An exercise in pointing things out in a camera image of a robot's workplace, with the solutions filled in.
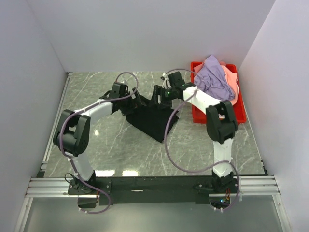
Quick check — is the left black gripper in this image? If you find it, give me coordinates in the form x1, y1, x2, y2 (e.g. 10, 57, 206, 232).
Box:
119, 88, 146, 116

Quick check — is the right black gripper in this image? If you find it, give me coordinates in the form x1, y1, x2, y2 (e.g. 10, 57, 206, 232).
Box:
148, 85, 176, 110

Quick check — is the black t shirt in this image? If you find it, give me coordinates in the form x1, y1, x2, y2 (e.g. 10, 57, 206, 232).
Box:
126, 96, 174, 143

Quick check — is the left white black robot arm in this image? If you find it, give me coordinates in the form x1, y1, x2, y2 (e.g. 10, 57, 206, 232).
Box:
53, 82, 140, 194

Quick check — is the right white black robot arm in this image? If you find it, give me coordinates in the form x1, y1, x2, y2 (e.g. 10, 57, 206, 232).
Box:
152, 70, 238, 193

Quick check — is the red plastic bin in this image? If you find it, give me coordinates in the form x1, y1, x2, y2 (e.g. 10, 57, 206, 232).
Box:
191, 61, 247, 124

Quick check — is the purple t shirt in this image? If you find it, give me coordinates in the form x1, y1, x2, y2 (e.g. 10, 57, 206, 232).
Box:
194, 55, 238, 101

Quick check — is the pink t shirt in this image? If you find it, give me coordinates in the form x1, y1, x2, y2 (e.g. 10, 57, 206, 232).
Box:
219, 61, 240, 105

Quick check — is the black base beam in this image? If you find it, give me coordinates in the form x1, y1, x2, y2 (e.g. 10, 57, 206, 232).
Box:
68, 175, 238, 205

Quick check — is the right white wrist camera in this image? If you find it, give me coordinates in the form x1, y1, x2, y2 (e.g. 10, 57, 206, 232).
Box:
161, 72, 171, 89

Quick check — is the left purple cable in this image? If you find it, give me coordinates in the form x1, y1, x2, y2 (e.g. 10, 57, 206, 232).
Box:
59, 72, 140, 215

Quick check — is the purple cable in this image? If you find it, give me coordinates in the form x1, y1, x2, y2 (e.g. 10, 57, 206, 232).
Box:
59, 72, 140, 215
163, 68, 241, 211

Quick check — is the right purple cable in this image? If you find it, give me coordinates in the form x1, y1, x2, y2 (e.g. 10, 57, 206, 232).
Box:
163, 68, 241, 211

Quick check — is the aluminium frame rail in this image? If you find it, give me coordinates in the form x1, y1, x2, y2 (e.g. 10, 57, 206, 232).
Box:
25, 176, 280, 198

